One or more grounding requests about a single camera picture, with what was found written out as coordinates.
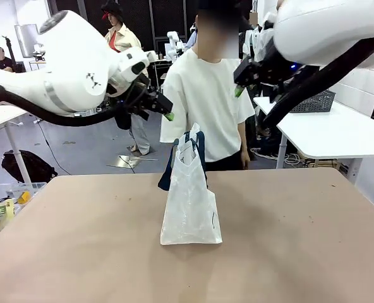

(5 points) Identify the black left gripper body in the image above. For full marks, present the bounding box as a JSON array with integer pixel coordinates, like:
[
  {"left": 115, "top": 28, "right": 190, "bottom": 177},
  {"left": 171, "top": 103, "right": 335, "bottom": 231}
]
[{"left": 127, "top": 83, "right": 159, "bottom": 122}]

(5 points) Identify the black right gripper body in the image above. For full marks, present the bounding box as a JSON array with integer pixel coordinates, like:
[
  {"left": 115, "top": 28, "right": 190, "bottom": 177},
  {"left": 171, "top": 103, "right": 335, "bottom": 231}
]
[{"left": 233, "top": 58, "right": 272, "bottom": 87}]

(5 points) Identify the dark plastic mesh basket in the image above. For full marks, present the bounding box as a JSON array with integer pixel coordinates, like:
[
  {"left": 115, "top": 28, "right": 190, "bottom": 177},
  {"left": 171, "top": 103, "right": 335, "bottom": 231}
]
[{"left": 289, "top": 90, "right": 337, "bottom": 114}]

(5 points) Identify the white navy-handled shopping bag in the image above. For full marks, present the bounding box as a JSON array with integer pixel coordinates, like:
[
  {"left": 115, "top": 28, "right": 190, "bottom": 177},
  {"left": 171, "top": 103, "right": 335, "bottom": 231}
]
[{"left": 157, "top": 122, "right": 223, "bottom": 246}]

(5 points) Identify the person's left forearm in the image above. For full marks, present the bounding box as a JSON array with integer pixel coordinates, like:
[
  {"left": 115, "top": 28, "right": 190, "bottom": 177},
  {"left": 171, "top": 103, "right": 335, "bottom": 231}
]
[{"left": 238, "top": 121, "right": 251, "bottom": 154}]

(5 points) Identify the person's left hand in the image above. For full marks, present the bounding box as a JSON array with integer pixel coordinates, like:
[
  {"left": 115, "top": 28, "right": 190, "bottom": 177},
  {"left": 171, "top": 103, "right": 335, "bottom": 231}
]
[{"left": 239, "top": 150, "right": 251, "bottom": 170}]

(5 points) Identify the person in white T-shirt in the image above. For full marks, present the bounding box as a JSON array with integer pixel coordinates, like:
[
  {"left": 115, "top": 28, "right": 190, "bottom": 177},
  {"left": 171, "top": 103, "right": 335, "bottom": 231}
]
[{"left": 159, "top": 0, "right": 256, "bottom": 172}]

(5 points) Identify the background person in white clothes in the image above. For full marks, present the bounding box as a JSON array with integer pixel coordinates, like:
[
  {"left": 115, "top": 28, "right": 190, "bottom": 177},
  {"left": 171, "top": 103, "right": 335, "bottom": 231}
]
[{"left": 242, "top": 11, "right": 264, "bottom": 61}]

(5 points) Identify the shiny metal floor plate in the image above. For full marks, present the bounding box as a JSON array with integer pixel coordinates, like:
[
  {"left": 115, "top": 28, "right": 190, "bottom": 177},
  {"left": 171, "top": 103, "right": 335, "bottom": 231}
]
[{"left": 106, "top": 155, "right": 159, "bottom": 169}]

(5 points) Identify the person in blue shirt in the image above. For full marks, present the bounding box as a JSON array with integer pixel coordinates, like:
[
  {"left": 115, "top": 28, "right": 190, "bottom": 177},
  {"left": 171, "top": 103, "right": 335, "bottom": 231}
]
[{"left": 186, "top": 23, "right": 198, "bottom": 49}]

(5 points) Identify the white side table with basket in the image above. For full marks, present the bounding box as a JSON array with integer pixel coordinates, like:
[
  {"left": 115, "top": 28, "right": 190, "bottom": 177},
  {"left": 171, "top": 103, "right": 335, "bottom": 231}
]
[{"left": 253, "top": 96, "right": 374, "bottom": 170}]

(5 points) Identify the black backpack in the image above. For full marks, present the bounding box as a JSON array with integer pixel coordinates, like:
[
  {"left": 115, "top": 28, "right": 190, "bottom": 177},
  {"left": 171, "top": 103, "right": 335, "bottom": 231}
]
[{"left": 1, "top": 150, "right": 59, "bottom": 184}]

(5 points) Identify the white board panel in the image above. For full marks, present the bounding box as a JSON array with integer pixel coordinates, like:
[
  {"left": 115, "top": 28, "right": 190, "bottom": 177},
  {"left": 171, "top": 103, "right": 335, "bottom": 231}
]
[{"left": 15, "top": 23, "right": 39, "bottom": 59}]

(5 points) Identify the clear plastic storage bin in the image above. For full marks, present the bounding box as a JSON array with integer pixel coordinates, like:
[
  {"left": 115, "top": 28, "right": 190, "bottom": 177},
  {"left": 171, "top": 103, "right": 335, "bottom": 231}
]
[{"left": 0, "top": 182, "right": 48, "bottom": 247}]

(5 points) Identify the black tripod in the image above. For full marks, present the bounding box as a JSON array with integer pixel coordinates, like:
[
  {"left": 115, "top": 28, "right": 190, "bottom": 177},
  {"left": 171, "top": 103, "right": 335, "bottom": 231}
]
[{"left": 2, "top": 35, "right": 21, "bottom": 73}]

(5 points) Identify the seated person in black shirt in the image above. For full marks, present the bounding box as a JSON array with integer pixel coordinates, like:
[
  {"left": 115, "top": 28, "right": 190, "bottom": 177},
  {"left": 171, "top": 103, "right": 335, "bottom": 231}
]
[{"left": 0, "top": 47, "right": 15, "bottom": 73}]

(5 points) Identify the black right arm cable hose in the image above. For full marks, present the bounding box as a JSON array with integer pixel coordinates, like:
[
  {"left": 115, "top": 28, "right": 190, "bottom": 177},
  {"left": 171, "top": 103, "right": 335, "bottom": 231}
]
[{"left": 262, "top": 37, "right": 374, "bottom": 129}]

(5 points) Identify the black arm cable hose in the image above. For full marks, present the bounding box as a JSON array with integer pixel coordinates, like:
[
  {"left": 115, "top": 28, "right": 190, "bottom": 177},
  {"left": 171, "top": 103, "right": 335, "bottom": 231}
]
[
  {"left": 262, "top": 37, "right": 374, "bottom": 129},
  {"left": 0, "top": 83, "right": 150, "bottom": 128}
]

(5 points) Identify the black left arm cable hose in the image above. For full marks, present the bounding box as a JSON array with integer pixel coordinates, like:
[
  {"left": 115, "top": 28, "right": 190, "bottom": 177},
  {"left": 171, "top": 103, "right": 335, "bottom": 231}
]
[{"left": 0, "top": 83, "right": 150, "bottom": 128}]

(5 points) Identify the white cable coil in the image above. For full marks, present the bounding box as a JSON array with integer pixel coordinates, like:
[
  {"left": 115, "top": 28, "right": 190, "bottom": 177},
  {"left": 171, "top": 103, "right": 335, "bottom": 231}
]
[{"left": 251, "top": 146, "right": 306, "bottom": 167}]

